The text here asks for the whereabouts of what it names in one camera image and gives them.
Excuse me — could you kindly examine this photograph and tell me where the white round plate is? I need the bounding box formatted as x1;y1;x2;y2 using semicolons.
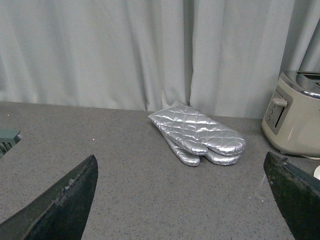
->
313;165;320;180

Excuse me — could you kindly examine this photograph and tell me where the lower silver quilted oven mitt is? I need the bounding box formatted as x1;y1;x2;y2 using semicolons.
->
161;133;241;167

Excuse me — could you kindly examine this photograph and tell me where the beige toaster with chrome top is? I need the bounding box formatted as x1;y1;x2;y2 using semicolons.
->
262;70;320;160

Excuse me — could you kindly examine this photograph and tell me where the silver quilted oven mitt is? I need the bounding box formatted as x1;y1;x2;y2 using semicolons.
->
148;104;246;157
161;133;241;167

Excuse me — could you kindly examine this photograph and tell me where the upper silver quilted oven mitt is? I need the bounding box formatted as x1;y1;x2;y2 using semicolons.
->
148;104;246;157

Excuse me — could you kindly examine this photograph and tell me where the grey curtain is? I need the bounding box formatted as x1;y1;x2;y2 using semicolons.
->
0;0;320;119

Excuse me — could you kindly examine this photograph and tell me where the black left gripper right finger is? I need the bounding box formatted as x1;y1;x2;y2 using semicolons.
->
263;151;320;240

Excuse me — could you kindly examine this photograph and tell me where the dark green rack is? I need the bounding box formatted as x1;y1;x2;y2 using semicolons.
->
0;129;21;158

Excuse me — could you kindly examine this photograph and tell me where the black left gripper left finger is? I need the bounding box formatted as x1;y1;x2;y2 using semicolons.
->
0;155;98;240

